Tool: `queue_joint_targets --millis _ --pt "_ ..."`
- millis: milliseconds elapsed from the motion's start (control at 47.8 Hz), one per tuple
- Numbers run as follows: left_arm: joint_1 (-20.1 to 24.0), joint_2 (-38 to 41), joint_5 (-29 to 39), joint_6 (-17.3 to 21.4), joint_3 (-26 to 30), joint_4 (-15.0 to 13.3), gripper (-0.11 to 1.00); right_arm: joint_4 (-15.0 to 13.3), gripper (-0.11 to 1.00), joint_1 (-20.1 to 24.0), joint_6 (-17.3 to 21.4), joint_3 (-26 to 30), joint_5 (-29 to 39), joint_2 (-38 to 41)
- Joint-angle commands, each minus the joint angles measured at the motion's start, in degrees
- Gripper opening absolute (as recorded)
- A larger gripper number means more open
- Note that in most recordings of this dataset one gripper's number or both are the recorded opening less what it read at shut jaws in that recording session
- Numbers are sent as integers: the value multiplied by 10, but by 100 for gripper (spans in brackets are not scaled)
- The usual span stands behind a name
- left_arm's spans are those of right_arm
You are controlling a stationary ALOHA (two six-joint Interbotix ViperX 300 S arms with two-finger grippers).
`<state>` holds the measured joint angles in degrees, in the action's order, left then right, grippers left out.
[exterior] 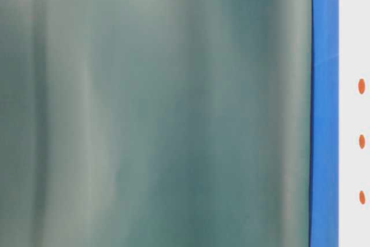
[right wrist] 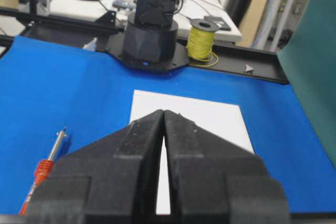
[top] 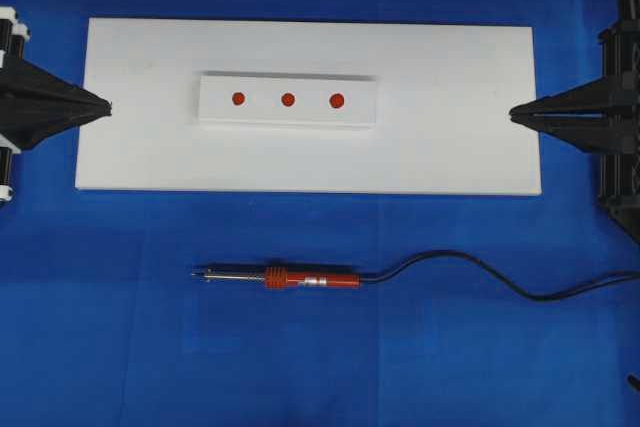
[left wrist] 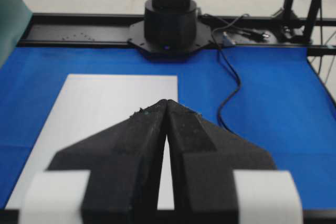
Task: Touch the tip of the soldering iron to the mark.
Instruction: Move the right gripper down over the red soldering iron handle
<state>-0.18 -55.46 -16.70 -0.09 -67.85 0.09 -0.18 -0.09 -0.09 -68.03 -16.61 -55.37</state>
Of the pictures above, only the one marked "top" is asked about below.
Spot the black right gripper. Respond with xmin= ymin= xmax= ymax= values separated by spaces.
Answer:
xmin=509 ymin=20 xmax=639 ymax=220

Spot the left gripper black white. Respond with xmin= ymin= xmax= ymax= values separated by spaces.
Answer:
xmin=0 ymin=5 xmax=113 ymax=204

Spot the black soldering iron cable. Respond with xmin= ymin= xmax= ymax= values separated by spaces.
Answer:
xmin=358 ymin=249 xmax=640 ymax=303

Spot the red handled soldering iron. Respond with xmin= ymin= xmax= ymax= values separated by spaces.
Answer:
xmin=191 ymin=264 xmax=361 ymax=290

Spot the left red dot mark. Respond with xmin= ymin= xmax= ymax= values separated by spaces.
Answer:
xmin=231 ymin=92 xmax=245 ymax=106

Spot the red dot mark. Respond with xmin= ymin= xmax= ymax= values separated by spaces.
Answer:
xmin=281 ymin=92 xmax=296 ymax=107
xmin=329 ymin=93 xmax=345 ymax=109
xmin=231 ymin=92 xmax=245 ymax=106

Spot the right red dot mark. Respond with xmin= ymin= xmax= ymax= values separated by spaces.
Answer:
xmin=329 ymin=93 xmax=345 ymax=109

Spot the middle red dot mark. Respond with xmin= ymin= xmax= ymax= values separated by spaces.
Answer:
xmin=281 ymin=92 xmax=296 ymax=107

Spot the large white foam board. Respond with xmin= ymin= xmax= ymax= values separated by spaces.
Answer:
xmin=75 ymin=18 xmax=542 ymax=196

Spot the small white raised plate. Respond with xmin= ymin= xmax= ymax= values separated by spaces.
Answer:
xmin=197 ymin=71 xmax=378 ymax=129

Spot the blue table cloth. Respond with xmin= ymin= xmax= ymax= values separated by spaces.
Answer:
xmin=1 ymin=0 xmax=639 ymax=426

